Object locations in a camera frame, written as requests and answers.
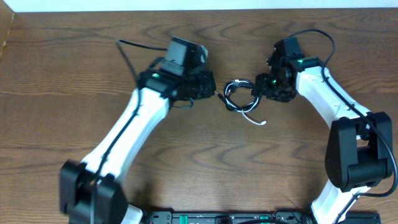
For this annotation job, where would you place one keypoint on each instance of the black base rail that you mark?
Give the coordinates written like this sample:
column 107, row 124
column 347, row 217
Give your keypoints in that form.
column 280, row 215

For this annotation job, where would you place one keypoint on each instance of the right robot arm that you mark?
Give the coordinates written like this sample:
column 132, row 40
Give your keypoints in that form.
column 359, row 149

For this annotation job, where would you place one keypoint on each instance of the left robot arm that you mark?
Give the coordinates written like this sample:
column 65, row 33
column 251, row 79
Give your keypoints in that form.
column 91, row 190

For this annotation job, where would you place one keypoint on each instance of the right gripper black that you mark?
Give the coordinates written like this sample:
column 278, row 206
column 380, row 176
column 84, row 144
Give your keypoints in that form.
column 262, row 81

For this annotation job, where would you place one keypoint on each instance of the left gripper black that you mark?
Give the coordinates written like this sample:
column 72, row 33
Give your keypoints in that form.
column 209, row 85

